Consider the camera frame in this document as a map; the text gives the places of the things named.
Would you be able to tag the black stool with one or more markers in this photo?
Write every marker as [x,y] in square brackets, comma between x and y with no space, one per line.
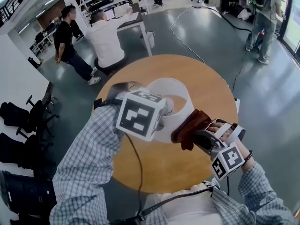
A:
[110,68]

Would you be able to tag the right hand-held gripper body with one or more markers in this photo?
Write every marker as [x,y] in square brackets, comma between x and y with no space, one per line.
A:
[228,159]

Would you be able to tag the person's left forearm checked sleeve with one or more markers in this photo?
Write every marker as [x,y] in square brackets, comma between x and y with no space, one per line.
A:
[89,149]

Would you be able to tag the black railing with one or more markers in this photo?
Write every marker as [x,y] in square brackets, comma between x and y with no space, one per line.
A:
[16,1]

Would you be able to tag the person's torso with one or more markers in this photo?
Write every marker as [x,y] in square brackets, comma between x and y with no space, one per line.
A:
[194,207]

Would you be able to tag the white desk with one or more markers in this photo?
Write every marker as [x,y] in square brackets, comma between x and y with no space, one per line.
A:
[134,20]

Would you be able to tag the person's right hand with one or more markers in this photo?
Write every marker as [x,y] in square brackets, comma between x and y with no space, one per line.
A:
[216,127]

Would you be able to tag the person's right forearm checked sleeve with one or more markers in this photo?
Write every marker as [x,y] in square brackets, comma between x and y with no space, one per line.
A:
[260,186]

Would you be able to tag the white bag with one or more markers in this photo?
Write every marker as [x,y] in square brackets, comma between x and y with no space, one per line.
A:
[245,14]

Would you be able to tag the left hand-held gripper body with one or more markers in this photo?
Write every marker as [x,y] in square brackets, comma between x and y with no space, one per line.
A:
[138,116]

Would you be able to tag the white power strip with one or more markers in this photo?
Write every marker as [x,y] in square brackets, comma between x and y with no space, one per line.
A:
[237,105]

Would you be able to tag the dark red cloth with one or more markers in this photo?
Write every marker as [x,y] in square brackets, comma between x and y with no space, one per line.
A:
[191,123]

